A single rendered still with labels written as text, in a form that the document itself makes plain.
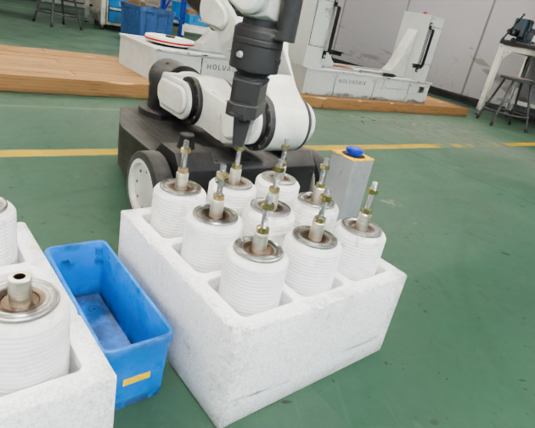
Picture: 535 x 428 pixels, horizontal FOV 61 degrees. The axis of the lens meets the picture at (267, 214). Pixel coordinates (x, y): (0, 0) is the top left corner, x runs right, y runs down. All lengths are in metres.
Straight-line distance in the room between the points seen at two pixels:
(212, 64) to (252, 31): 2.13
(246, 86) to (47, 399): 0.55
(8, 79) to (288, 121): 1.66
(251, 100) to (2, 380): 0.55
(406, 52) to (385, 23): 2.88
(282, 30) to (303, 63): 2.63
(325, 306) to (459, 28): 5.96
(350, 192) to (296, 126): 0.22
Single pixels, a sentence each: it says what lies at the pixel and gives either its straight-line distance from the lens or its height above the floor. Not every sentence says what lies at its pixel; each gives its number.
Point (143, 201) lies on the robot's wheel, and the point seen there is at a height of 0.07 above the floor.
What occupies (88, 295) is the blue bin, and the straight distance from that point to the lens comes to 0.97.
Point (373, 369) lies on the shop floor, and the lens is 0.93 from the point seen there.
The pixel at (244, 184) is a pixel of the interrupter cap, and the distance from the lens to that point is 0.90.
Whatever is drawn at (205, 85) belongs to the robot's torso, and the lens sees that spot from 1.40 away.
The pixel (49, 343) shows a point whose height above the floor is 0.22.
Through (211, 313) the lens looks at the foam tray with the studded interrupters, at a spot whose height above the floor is 0.17.
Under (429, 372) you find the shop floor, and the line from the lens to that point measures 0.99.
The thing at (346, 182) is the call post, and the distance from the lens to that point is 1.03.
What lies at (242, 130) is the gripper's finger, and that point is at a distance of 0.85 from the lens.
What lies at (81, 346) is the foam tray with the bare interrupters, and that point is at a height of 0.18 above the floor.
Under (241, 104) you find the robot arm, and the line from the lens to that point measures 0.81.
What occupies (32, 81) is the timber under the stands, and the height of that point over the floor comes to 0.06.
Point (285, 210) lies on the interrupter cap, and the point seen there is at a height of 0.25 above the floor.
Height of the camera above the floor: 0.57
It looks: 24 degrees down
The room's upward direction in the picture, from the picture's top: 12 degrees clockwise
